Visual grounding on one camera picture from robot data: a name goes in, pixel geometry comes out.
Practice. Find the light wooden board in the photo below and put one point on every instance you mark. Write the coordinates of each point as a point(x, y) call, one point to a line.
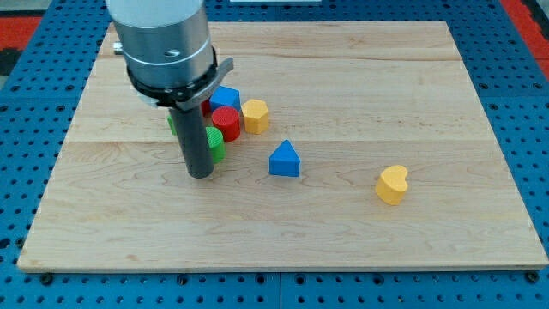
point(353, 98)

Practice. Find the yellow hexagon block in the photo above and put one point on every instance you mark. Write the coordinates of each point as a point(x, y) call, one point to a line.
point(256, 116)

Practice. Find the red block behind clamp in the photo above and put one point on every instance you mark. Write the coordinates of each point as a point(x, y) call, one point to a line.
point(206, 108)

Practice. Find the green circle block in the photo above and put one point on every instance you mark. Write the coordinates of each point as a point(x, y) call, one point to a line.
point(216, 144)

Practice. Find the yellow heart block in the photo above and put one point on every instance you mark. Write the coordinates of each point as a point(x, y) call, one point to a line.
point(391, 185)

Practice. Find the blue triangle block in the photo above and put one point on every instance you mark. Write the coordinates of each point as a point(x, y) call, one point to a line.
point(284, 161)

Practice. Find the red cylinder block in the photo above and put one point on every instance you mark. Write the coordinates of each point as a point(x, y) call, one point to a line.
point(226, 119)

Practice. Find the green block behind rod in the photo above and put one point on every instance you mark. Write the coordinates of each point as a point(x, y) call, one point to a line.
point(171, 125)

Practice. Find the blue pentagon block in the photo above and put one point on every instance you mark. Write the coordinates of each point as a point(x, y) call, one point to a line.
point(225, 96)

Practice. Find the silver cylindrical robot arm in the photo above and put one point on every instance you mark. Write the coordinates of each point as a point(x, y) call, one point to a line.
point(166, 43)

